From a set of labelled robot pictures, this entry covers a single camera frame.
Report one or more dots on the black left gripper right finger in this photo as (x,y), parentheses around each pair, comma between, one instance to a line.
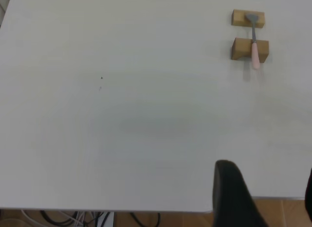
(309,190)

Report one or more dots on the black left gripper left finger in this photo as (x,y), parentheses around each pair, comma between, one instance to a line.
(231,200)

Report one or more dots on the white power strip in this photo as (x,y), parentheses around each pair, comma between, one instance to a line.
(107,220)

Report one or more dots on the arched wooden block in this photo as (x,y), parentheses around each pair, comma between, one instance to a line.
(240,47)

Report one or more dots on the flat wooden block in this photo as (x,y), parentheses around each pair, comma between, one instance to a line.
(237,18)

